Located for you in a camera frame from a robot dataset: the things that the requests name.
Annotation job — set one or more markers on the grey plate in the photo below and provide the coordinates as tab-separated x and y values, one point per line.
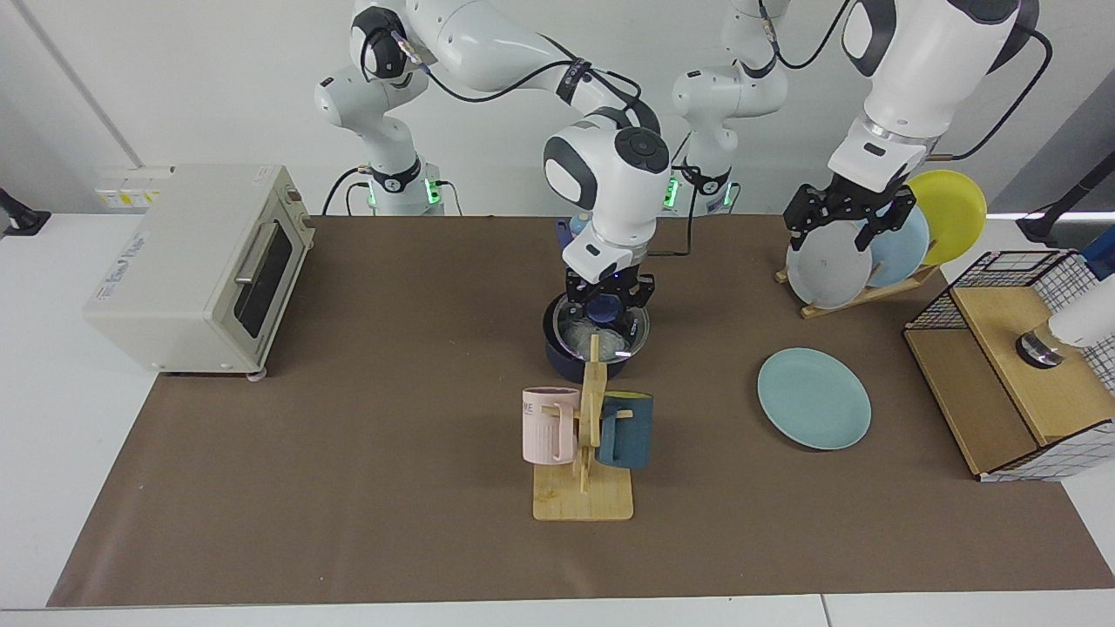
827	274

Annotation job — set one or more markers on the yellow plate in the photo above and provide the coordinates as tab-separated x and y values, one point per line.
954	213

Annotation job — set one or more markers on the light blue plate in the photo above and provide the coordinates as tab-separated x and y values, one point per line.
906	248

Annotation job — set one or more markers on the glass lid with blue knob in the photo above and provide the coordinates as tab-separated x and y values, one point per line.
631	335

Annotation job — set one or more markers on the small blue round thing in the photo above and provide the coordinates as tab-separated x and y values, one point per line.
575	222

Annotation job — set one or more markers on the white socket box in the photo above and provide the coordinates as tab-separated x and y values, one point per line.
131	190

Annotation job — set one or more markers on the brown tablecloth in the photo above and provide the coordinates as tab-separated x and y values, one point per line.
418	522

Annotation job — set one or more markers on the mint green plate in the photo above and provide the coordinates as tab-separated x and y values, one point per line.
814	401

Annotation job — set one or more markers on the white cylinder with silver tip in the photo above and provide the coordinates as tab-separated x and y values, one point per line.
1084	318

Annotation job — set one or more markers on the dark teal mug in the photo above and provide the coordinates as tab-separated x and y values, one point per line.
631	435

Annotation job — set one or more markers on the wooden plate rack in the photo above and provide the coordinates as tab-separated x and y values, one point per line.
858	296

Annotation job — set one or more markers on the black stand leg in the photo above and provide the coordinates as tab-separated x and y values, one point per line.
1058	213
22	216

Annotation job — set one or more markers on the pale toaster oven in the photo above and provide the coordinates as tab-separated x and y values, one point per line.
174	279

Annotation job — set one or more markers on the wooden cup stand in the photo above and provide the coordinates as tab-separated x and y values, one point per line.
584	501

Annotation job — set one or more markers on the blue block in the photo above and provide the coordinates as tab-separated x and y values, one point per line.
1102	257

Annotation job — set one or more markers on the pink mug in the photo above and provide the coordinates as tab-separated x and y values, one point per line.
544	431

